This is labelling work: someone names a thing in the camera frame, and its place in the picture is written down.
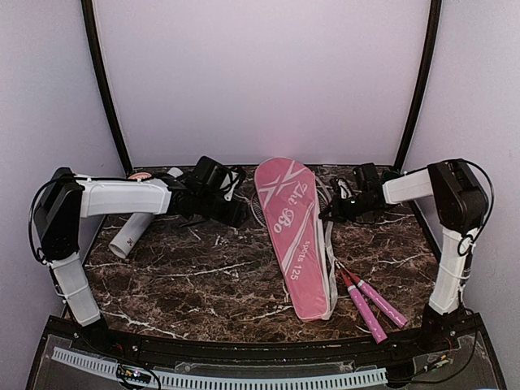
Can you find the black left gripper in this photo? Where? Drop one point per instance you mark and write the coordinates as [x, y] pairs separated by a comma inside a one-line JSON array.
[[234, 216]]

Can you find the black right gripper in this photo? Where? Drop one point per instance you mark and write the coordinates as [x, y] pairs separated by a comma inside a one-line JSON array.
[[337, 211]]

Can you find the pink racket cover bag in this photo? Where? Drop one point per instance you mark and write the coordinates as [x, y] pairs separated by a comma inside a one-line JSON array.
[[289, 203]]

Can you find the white cardboard shuttlecock tube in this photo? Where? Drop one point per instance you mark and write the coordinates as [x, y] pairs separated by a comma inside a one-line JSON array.
[[130, 233]]

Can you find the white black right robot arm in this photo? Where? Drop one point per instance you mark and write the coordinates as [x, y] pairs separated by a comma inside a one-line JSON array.
[[463, 209]]

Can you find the red white patterned bowl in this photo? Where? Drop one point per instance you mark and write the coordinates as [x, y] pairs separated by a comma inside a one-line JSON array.
[[140, 176]]

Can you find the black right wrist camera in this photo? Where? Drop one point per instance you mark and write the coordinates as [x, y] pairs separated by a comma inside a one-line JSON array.
[[341, 188]]

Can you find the black front table rail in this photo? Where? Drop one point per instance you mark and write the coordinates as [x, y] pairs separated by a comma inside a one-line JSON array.
[[150, 351]]

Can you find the grey slotted cable duct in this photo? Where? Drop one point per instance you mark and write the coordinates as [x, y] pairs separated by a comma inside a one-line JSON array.
[[133, 377]]

